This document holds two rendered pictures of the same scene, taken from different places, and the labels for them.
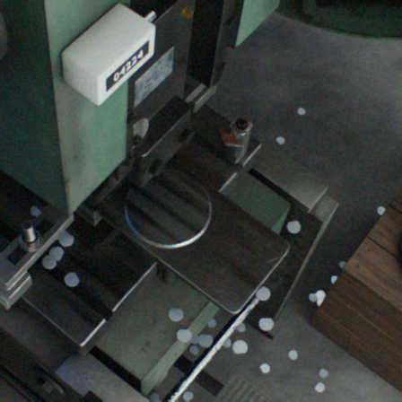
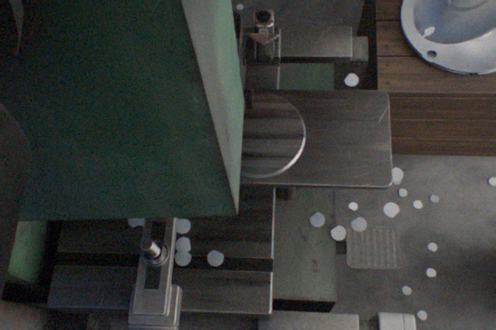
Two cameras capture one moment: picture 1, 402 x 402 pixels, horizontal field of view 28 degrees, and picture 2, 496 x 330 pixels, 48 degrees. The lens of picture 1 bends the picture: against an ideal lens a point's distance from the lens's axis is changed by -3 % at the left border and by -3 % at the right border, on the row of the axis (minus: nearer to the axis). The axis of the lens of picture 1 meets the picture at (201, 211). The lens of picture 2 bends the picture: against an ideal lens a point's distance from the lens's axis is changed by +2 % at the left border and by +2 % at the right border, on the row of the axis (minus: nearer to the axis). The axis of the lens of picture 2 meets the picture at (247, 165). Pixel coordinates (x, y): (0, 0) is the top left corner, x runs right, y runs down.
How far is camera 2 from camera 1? 49 cm
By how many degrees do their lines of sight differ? 9
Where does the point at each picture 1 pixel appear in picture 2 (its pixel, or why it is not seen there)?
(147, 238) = (263, 173)
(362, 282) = (401, 92)
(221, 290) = (362, 173)
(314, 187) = (342, 36)
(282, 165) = (301, 37)
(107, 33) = not seen: outside the picture
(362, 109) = not seen: outside the picture
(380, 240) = (390, 52)
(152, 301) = (288, 222)
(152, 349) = (322, 265)
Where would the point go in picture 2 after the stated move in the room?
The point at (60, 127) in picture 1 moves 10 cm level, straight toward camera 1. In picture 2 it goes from (209, 101) to (385, 255)
